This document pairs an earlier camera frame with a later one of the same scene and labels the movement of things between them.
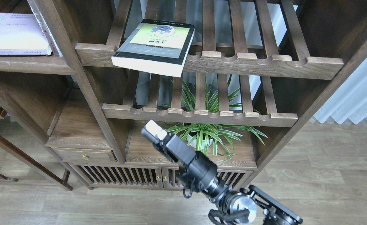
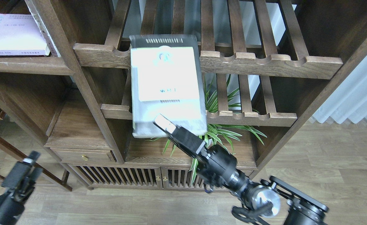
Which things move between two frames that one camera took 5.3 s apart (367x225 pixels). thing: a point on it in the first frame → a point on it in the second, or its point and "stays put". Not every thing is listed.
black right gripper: x=197 y=172 → x=217 y=164
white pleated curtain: x=361 y=97 stays put
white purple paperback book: x=5 y=34 stays put
